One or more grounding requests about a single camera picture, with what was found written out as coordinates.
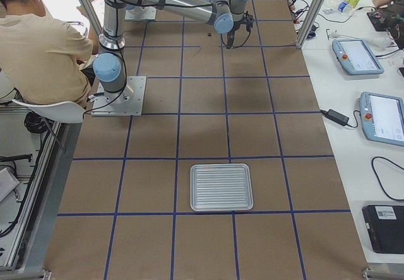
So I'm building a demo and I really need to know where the silver ribbed metal tray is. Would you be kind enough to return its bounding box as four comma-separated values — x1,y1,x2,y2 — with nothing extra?
190,163,254,212

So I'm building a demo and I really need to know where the blue teach pendant far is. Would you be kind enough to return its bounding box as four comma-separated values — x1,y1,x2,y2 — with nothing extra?
332,39,384,76

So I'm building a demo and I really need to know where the blue teach pendant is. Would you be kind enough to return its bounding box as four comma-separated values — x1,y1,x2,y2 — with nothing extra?
359,92,403,146
332,39,384,76

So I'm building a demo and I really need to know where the black power adapter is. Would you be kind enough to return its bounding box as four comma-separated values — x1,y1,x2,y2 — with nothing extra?
320,109,349,126

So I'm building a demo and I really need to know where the blue teach pendant near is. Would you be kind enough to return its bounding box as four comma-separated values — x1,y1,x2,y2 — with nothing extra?
359,92,403,146

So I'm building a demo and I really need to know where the white chair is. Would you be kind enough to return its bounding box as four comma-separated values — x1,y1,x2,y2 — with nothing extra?
11,98,85,154

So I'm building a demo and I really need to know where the person in beige shirt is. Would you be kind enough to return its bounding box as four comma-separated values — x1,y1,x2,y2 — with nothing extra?
1,0,98,107

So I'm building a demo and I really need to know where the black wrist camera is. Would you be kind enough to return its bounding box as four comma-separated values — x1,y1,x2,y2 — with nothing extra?
243,11,254,33

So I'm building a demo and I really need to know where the aluminium frame post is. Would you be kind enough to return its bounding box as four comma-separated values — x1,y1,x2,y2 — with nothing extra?
295,0,324,49
79,0,102,36

